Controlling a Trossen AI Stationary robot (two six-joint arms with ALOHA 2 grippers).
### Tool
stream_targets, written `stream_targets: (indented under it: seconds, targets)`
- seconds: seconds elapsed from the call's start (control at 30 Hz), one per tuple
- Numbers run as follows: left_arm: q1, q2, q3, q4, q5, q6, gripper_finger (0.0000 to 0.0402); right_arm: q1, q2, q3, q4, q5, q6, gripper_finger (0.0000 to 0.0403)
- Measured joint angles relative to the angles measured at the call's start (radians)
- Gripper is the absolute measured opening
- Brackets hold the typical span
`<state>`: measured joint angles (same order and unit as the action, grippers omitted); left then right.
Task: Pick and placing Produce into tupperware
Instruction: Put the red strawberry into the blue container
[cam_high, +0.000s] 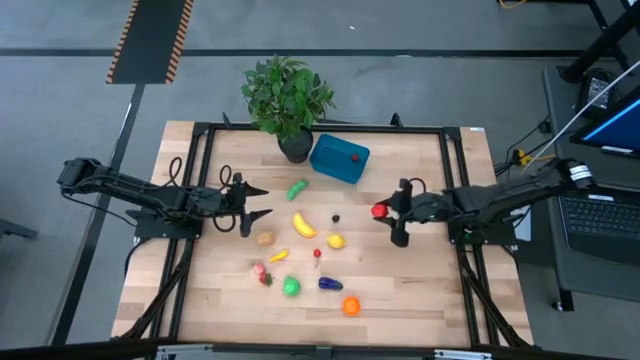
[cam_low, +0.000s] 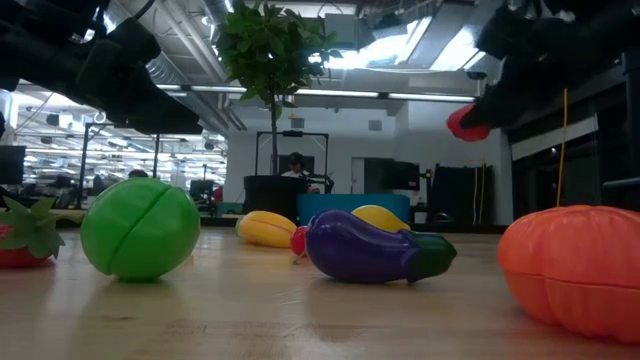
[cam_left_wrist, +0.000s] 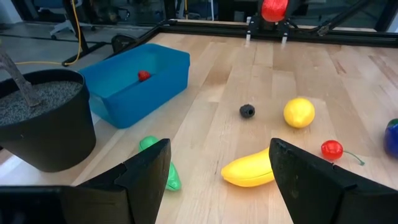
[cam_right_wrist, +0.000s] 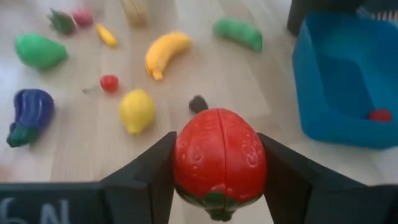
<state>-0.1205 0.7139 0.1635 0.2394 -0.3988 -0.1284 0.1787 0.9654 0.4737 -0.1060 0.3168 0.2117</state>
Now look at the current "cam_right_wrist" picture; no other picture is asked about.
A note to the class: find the round green toy fruit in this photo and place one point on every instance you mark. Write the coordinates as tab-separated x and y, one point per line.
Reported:
38	51

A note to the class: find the red strawberry with green leaves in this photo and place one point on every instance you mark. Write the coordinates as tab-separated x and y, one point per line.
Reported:
62	22

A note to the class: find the yellow toy banana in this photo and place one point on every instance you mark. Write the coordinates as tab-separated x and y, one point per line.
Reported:
164	51

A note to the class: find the brown toy potato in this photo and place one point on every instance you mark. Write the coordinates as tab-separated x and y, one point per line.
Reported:
134	12

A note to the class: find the small dark toy grape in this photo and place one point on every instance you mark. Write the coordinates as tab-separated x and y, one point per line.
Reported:
198	104

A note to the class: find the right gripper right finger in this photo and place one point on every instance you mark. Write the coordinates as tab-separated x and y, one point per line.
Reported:
286	186

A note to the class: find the green plant in black pot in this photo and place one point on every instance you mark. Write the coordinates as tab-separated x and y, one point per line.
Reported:
298	15

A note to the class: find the green toy pepper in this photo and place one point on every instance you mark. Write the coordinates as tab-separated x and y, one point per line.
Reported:
239	32

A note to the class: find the yellow toy lemon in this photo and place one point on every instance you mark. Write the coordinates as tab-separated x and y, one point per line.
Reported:
136	110

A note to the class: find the small pink toy fruit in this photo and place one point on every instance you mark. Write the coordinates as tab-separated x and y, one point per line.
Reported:
83	16

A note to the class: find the blue plastic tupperware container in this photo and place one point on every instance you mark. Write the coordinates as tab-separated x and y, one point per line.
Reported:
326	124

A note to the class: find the small red toy tomato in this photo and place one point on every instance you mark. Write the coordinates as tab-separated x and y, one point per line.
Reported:
380	115

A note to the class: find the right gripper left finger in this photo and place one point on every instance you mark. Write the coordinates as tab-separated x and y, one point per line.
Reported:
140	186

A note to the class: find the small yellow toy pepper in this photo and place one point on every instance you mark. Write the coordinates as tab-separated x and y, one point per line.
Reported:
106	35

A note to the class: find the purple toy eggplant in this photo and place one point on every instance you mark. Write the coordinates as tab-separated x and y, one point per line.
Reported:
31	115

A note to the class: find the red toy cherry with stem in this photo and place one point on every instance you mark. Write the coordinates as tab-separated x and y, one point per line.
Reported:
109	83

